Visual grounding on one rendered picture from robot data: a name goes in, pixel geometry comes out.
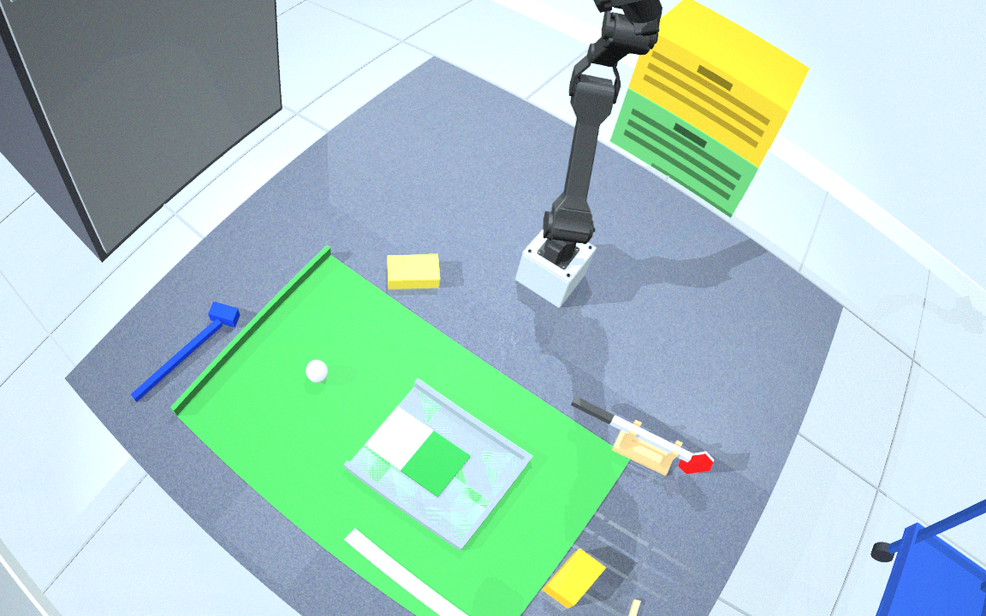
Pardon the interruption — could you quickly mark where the green flat mat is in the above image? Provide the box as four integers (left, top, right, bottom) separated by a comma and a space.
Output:
177, 255, 630, 616

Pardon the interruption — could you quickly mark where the white ball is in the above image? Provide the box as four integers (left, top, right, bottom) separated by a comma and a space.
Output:
306, 360, 329, 383

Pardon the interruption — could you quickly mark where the blue putter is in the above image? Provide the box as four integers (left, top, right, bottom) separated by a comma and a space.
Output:
131, 302, 241, 402

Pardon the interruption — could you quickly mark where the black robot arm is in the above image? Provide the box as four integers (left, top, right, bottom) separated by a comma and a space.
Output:
537, 0, 662, 270

